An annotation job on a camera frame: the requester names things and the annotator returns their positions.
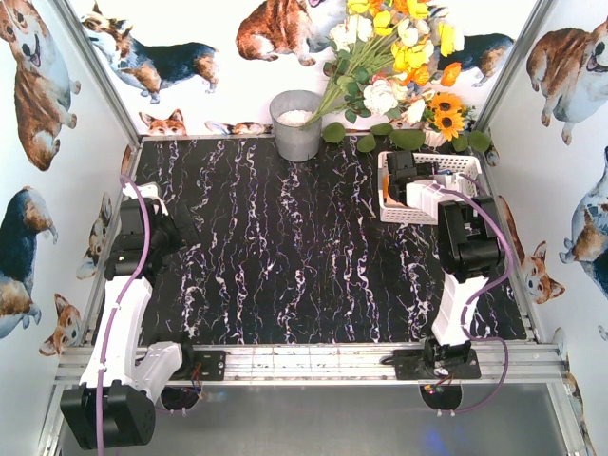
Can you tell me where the yellow coated glove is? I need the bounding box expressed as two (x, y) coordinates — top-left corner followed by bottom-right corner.
(382, 175), (390, 201)

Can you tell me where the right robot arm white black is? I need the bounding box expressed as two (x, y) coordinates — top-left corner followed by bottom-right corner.
(377, 151), (512, 361)

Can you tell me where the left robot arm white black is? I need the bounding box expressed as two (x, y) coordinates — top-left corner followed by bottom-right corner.
(60, 196), (199, 453)

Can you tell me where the white perforated storage basket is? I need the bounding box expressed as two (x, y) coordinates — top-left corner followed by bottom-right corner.
(377, 151), (484, 225)

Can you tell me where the artificial flower bouquet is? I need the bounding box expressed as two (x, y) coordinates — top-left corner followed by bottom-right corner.
(304, 1), (508, 152)

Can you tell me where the grey metal bucket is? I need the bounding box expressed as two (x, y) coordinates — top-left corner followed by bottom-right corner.
(269, 90), (322, 162)

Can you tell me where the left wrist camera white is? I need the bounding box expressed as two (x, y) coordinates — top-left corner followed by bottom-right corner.
(122, 182), (169, 216)

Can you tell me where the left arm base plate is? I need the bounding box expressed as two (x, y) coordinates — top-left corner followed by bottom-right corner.
(170, 350), (227, 381)

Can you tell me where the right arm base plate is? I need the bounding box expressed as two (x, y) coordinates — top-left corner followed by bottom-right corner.
(392, 350), (482, 380)

